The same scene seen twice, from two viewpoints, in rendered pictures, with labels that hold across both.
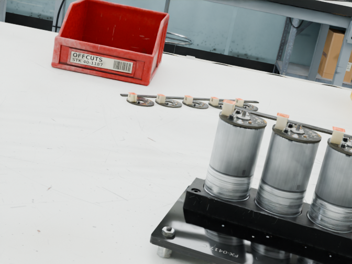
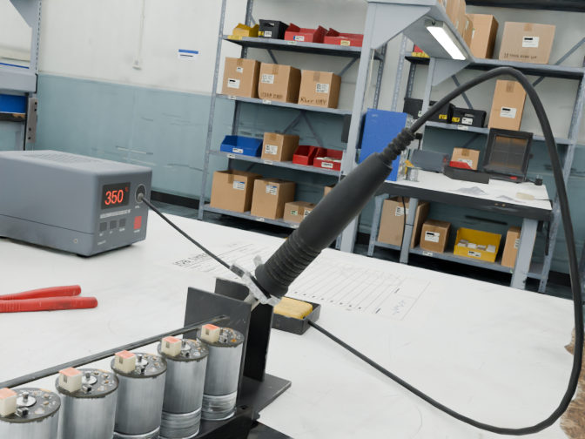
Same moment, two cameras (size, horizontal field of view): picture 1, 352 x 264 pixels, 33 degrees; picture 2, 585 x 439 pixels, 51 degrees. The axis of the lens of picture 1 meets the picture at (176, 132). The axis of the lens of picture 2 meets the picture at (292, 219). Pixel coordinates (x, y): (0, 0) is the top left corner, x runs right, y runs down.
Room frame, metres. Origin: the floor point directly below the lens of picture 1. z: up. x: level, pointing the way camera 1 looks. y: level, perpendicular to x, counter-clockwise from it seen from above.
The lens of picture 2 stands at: (0.14, 0.14, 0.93)
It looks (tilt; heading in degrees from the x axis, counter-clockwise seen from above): 10 degrees down; 289
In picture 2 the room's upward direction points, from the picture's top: 8 degrees clockwise
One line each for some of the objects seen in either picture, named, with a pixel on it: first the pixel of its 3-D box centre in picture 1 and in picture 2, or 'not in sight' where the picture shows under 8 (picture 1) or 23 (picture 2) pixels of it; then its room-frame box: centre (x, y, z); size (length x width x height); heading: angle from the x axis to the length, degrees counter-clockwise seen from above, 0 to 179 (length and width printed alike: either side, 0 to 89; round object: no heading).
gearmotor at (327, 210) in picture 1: (339, 191); (134, 414); (0.28, -0.09, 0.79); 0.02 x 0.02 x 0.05
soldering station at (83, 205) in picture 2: not in sight; (68, 200); (0.62, -0.43, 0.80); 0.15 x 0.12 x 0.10; 3
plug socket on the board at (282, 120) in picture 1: (283, 121); (72, 379); (0.29, -0.05, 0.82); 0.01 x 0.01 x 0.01; 77
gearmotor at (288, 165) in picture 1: (285, 176); (83, 435); (0.29, -0.06, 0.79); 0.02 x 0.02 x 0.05
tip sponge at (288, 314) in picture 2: not in sight; (272, 308); (0.32, -0.36, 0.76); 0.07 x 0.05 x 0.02; 2
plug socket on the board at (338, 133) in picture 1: (339, 135); (126, 361); (0.28, -0.08, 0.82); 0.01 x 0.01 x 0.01; 77
